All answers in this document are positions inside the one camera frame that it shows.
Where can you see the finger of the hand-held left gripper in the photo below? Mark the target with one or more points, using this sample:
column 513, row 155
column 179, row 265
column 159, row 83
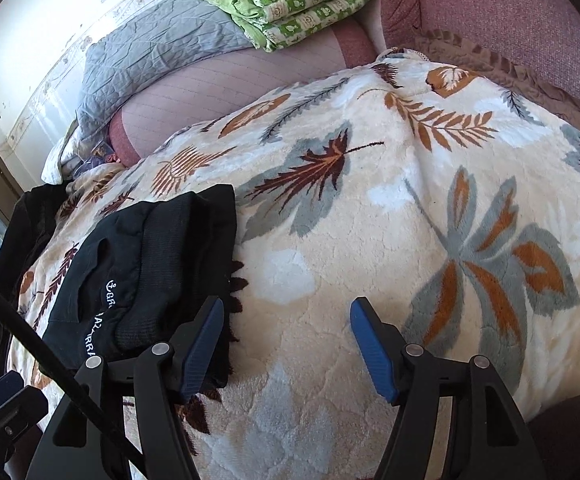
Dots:
column 5, row 435
column 0, row 387

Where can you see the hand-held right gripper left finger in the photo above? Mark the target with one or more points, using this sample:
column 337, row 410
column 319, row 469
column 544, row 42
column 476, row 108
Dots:
column 202, row 345

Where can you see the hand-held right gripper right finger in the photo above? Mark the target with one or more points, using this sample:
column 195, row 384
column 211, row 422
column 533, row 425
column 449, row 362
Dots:
column 372, row 345

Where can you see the black pants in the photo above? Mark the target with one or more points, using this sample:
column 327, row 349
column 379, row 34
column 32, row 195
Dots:
column 160, row 250

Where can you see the leaf print fleece blanket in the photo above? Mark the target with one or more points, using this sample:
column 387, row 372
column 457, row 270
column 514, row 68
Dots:
column 370, row 210

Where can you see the black garment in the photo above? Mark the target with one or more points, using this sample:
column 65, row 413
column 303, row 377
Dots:
column 25, row 220

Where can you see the purple patterned cloth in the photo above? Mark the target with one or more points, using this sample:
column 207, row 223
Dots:
column 97, row 155

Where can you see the dark brown cloth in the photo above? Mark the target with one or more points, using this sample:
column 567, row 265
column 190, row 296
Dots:
column 575, row 440

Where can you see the white cloth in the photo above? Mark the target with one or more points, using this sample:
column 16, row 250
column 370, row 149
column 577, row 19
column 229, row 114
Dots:
column 57, row 160

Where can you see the grey quilted blanket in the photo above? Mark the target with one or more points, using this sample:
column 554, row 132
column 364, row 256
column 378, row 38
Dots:
column 160, row 40

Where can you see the green printed quilt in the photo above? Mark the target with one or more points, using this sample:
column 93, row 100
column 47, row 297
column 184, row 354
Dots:
column 310, row 15

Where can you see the pink sofa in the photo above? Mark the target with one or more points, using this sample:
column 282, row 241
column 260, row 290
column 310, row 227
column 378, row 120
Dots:
column 495, row 0

